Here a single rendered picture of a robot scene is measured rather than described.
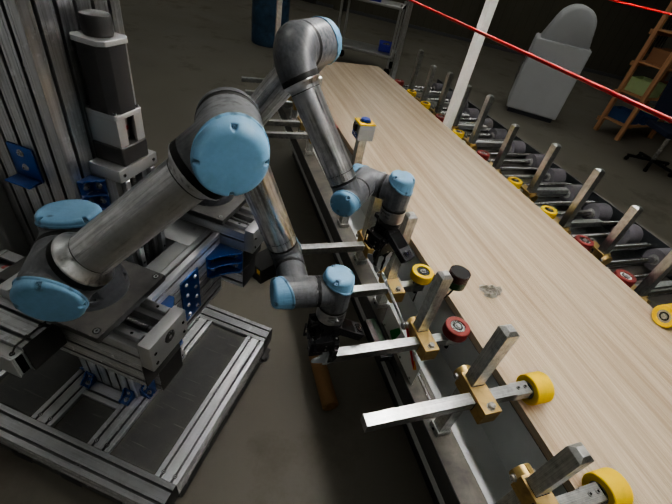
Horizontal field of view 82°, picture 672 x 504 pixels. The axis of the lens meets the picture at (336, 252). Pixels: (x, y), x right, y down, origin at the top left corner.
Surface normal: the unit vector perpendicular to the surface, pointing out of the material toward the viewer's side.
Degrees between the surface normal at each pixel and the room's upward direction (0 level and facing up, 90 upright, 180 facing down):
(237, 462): 0
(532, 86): 90
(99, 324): 0
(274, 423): 0
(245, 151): 86
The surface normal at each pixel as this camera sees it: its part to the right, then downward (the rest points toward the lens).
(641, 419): 0.16, -0.76
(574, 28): -0.39, 0.54
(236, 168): 0.34, 0.58
